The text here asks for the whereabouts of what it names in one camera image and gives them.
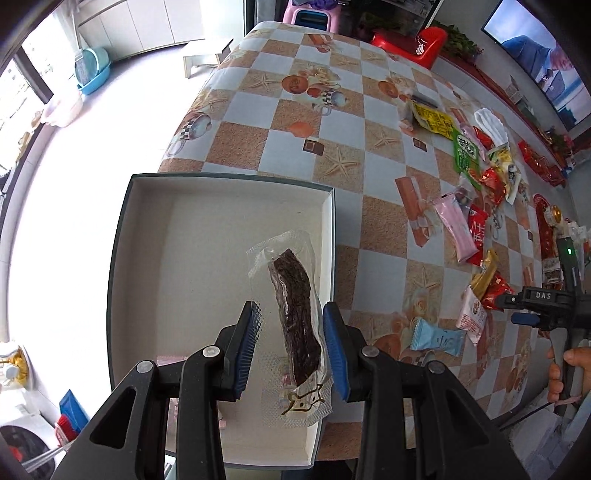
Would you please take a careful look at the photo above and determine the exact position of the white plastic bin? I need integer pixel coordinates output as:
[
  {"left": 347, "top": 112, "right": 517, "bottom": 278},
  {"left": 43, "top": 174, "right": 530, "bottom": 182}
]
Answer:
[{"left": 41, "top": 95, "right": 85, "bottom": 128}]

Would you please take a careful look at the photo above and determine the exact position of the red plastic stool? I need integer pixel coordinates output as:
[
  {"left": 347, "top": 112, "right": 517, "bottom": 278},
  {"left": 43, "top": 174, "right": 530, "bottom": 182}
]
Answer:
[{"left": 372, "top": 27, "right": 447, "bottom": 70}]

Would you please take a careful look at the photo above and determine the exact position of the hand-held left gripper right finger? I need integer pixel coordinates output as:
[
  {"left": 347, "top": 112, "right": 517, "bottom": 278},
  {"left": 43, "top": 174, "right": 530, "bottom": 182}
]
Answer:
[{"left": 322, "top": 302, "right": 530, "bottom": 480}]

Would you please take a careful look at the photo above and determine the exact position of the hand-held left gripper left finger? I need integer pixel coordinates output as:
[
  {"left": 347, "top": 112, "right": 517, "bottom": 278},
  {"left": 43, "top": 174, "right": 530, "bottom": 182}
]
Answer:
[{"left": 51, "top": 301, "right": 263, "bottom": 480}]

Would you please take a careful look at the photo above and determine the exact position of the wall television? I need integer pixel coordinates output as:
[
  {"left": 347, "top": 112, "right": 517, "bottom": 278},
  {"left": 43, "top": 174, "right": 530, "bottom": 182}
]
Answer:
[{"left": 481, "top": 0, "right": 591, "bottom": 131}]

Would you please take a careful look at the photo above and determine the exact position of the clear dried meat packet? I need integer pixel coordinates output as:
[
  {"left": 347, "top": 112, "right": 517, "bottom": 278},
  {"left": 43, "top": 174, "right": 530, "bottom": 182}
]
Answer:
[{"left": 246, "top": 229, "right": 334, "bottom": 428}]

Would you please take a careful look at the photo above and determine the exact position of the pink plastic stool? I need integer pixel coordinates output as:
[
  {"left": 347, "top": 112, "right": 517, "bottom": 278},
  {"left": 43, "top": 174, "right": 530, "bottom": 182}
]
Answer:
[{"left": 283, "top": 0, "right": 345, "bottom": 34}]

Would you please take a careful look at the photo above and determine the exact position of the person's right hand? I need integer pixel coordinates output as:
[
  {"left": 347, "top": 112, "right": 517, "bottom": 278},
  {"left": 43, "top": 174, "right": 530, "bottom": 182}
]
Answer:
[{"left": 547, "top": 345, "right": 591, "bottom": 408}]

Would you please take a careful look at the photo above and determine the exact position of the yellow white snack packet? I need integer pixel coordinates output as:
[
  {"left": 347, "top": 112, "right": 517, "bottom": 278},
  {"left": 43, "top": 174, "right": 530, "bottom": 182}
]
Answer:
[{"left": 489, "top": 147, "right": 522, "bottom": 204}]

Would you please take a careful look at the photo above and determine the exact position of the red gold snack packet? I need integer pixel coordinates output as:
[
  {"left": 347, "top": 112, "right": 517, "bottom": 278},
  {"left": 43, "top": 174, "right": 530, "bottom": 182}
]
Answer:
[{"left": 480, "top": 167, "right": 509, "bottom": 206}]

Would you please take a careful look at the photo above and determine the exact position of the printed checkered tablecloth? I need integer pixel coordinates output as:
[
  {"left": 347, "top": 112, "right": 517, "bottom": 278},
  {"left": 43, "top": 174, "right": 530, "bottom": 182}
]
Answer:
[{"left": 158, "top": 21, "right": 571, "bottom": 462}]

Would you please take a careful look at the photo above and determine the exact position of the blue dustpan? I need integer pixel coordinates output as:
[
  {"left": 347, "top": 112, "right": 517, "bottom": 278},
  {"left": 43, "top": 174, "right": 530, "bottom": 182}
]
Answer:
[{"left": 58, "top": 389, "right": 90, "bottom": 437}]

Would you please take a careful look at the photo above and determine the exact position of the long pink snack packet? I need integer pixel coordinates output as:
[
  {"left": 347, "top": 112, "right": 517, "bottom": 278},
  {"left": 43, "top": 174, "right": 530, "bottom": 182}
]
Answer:
[{"left": 431, "top": 191, "right": 480, "bottom": 264}]

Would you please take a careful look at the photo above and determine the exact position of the green snack packet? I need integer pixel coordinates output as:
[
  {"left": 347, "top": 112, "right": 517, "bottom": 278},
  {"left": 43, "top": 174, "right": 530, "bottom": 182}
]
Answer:
[{"left": 451, "top": 128, "right": 483, "bottom": 178}]

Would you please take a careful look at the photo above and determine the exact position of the light blue snack packet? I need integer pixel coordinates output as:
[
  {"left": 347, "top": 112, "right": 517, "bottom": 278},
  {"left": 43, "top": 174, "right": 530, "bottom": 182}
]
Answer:
[{"left": 410, "top": 317, "right": 467, "bottom": 357}]

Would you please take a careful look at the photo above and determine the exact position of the white pink snack packet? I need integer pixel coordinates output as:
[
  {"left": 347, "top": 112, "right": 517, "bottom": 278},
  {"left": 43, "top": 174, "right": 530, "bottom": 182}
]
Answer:
[{"left": 456, "top": 286, "right": 488, "bottom": 344}]

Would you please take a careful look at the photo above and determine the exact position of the red white-print snack packet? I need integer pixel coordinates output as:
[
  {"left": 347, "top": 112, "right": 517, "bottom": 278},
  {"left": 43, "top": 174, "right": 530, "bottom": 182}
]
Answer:
[{"left": 465, "top": 206, "right": 490, "bottom": 266}]

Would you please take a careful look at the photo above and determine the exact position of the long dark red packet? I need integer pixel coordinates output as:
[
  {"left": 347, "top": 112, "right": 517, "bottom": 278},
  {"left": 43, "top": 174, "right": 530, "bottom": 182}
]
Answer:
[{"left": 532, "top": 194, "right": 565, "bottom": 283}]

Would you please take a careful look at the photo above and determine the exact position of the gold yellow snack packet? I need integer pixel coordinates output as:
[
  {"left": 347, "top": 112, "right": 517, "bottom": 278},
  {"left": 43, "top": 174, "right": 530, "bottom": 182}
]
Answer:
[{"left": 470, "top": 249, "right": 499, "bottom": 300}]

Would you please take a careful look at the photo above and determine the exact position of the black cable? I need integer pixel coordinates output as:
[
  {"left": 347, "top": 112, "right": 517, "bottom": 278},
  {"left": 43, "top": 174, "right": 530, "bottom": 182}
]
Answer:
[{"left": 498, "top": 401, "right": 555, "bottom": 432}]

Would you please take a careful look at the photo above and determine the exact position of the blue plastic litter box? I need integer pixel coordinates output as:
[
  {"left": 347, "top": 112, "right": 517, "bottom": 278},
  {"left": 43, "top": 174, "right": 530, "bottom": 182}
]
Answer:
[{"left": 74, "top": 47, "right": 112, "bottom": 96}]

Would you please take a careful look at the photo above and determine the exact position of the white washing machine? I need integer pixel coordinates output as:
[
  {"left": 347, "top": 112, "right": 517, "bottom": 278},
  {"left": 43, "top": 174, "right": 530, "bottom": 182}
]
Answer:
[{"left": 0, "top": 405, "right": 58, "bottom": 480}]

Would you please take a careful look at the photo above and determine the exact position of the white ridged snack packet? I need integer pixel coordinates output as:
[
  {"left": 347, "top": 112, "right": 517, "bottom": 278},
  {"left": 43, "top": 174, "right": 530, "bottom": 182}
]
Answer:
[{"left": 474, "top": 107, "right": 510, "bottom": 149}]

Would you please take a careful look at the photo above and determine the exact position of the white cardboard box grey rim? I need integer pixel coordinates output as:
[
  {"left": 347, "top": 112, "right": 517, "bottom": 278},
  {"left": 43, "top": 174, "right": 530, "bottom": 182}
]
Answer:
[{"left": 107, "top": 172, "right": 334, "bottom": 472}]

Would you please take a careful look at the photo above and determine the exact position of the white low bench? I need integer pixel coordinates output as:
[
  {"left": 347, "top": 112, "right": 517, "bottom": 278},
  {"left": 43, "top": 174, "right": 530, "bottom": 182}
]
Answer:
[{"left": 183, "top": 38, "right": 234, "bottom": 80}]

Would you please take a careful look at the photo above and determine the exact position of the green plant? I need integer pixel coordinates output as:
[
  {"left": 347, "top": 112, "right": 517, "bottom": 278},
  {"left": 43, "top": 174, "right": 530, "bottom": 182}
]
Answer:
[{"left": 431, "top": 19, "right": 482, "bottom": 63}]

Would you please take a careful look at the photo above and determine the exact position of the small red snack packet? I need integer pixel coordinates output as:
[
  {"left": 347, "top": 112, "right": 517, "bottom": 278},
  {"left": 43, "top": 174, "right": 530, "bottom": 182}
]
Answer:
[{"left": 480, "top": 272, "right": 514, "bottom": 311}]

